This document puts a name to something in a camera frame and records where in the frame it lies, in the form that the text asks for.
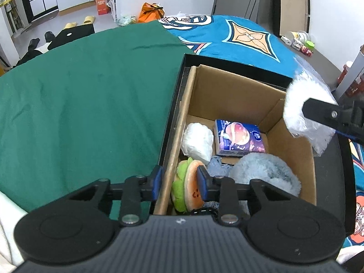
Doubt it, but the blue denim patch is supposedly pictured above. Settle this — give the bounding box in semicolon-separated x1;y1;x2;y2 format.
199;156;234;209

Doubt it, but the black framed glass door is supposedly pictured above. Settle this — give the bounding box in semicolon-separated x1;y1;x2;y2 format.
21;0;60;24

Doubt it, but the bag of green items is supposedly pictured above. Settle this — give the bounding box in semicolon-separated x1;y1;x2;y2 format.
117;15;139;27

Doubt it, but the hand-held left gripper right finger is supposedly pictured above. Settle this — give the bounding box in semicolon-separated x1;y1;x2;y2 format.
197;166;297;226

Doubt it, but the blue printed blanket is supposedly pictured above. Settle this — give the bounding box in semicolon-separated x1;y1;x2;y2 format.
157;14;364;248

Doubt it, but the burger plush toy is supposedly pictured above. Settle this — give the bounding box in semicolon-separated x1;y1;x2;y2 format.
170;158;208;213

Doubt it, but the white crinkled plastic bag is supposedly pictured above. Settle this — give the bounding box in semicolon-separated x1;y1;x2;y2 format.
182;122;215;163

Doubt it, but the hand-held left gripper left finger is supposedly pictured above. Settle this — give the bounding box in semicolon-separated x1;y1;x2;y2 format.
68;165;164;226

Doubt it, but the orange bag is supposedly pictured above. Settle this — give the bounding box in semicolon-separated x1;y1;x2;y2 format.
138;2;166;24

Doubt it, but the grey upright board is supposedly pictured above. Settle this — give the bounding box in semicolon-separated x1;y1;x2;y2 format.
335;44;364;99

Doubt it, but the green bed sheet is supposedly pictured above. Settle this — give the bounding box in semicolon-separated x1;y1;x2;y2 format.
0;20;197;214

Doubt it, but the red package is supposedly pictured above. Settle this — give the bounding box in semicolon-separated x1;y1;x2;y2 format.
345;78;364;96

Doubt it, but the red cardboard box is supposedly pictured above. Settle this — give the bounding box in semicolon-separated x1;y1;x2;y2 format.
95;0;111;16

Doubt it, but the black framed cardboard board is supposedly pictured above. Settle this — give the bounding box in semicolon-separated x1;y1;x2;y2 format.
272;0;311;36

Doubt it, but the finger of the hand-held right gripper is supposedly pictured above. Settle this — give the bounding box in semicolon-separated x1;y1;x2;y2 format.
302;98;364;133
334;130;364;144

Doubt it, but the white quilt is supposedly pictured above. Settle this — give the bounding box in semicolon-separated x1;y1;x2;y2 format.
0;190;30;273

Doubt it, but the blue tissue pack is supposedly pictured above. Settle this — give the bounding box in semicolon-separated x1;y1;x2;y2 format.
213;119;267;158

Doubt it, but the red bottle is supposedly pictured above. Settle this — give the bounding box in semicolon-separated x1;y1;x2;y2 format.
337;61;353;85

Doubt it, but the brown cardboard box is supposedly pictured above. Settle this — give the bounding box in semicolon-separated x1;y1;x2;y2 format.
153;64;318;215

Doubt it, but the dark side table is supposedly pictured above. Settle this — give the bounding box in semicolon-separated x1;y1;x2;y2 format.
280;34;346;89

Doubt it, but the grey-blue plush toy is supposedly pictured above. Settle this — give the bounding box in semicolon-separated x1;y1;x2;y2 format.
227;152;302;214

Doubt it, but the black shallow tray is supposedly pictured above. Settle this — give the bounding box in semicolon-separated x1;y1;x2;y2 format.
147;53;356;234

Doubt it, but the white fluffy ball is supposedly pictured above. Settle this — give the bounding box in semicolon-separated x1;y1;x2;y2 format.
283;56;339;157

